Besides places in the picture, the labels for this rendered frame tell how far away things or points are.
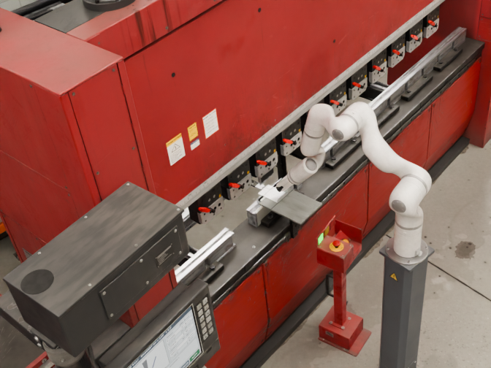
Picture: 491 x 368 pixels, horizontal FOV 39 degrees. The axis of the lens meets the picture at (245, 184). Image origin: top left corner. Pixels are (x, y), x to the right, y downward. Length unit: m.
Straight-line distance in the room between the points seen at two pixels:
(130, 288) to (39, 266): 0.26
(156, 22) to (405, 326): 1.91
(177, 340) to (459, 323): 2.29
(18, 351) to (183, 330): 1.03
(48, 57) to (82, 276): 0.72
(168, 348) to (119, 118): 0.77
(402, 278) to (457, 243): 1.52
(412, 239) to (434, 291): 1.34
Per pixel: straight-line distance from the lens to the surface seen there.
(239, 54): 2.94
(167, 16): 2.55
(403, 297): 3.35
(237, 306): 3.50
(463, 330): 4.26
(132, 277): 2.05
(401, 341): 3.61
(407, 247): 3.15
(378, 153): 2.91
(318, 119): 2.96
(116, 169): 2.32
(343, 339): 4.04
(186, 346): 2.42
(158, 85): 2.63
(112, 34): 2.40
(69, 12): 2.54
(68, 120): 2.12
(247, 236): 3.51
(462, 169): 5.30
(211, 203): 3.14
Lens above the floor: 3.33
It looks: 40 degrees down
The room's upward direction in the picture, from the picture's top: 7 degrees counter-clockwise
